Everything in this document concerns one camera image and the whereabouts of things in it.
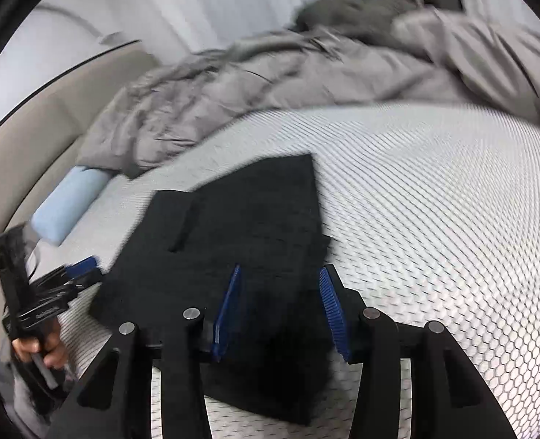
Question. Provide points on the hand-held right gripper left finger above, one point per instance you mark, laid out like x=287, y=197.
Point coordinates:
x=226, y=313

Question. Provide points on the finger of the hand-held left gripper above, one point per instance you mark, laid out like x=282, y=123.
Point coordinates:
x=82, y=267
x=64, y=293

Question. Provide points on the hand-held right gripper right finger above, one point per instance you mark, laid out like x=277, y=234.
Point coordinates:
x=334, y=315

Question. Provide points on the black pants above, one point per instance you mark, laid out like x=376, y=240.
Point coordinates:
x=260, y=219

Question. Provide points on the person's left hand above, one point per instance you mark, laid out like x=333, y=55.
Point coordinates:
x=57, y=352

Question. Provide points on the light blue pillow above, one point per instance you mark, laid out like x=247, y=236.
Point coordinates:
x=68, y=206

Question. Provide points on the beige padded headboard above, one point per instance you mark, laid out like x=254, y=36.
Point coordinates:
x=36, y=137

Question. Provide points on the white honeycomb-patterned mattress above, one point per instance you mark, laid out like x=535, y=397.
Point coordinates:
x=434, y=192

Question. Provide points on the grey duvet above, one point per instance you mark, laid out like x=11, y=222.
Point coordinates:
x=251, y=77

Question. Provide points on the white curtain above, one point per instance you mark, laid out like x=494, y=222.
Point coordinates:
x=206, y=4

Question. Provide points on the dark grey cloth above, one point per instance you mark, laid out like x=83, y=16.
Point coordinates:
x=352, y=16

